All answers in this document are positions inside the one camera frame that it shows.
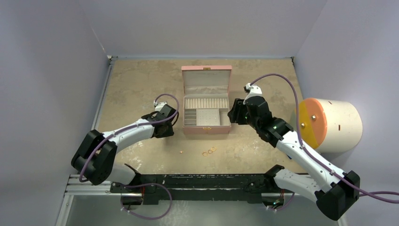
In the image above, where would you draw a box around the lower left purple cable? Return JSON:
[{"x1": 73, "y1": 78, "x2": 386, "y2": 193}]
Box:
[{"x1": 120, "y1": 183, "x2": 174, "y2": 221}]

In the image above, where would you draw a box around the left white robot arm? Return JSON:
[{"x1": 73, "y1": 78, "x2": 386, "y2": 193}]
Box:
[{"x1": 71, "y1": 102, "x2": 179, "y2": 193}]

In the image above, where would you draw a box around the pink jewelry box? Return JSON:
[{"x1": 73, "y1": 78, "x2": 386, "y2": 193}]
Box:
[{"x1": 181, "y1": 65, "x2": 232, "y2": 135}]

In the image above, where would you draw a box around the white cylinder orange lid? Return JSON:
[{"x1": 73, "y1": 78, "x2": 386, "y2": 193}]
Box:
[{"x1": 299, "y1": 98, "x2": 363, "y2": 153}]

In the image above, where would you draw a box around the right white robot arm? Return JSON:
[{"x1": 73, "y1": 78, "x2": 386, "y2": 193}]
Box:
[{"x1": 228, "y1": 96, "x2": 360, "y2": 221}]

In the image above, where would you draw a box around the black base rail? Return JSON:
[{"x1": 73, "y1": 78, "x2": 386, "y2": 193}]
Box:
[{"x1": 111, "y1": 173, "x2": 291, "y2": 208}]

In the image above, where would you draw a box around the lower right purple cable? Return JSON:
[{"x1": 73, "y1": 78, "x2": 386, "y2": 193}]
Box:
[{"x1": 266, "y1": 193, "x2": 295, "y2": 213}]

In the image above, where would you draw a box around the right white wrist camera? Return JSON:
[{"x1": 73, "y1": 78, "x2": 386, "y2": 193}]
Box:
[{"x1": 243, "y1": 83, "x2": 263, "y2": 104}]

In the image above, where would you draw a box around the purple cable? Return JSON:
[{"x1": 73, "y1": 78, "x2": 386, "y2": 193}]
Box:
[
  {"x1": 79, "y1": 93, "x2": 181, "y2": 183},
  {"x1": 266, "y1": 193, "x2": 295, "y2": 213},
  {"x1": 120, "y1": 183, "x2": 174, "y2": 221},
  {"x1": 249, "y1": 73, "x2": 399, "y2": 204}
]

